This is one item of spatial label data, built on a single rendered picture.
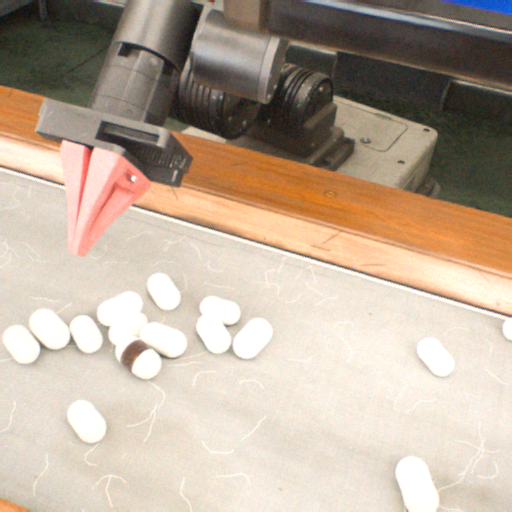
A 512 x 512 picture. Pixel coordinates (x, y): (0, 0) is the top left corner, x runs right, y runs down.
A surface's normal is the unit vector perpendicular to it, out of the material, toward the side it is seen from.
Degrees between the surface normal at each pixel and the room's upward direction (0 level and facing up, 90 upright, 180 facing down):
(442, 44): 90
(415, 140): 2
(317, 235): 45
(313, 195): 0
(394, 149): 0
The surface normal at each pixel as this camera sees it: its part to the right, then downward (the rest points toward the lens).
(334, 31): -0.34, 0.59
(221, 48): -0.15, 0.22
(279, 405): 0.07, -0.75
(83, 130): -0.17, -0.18
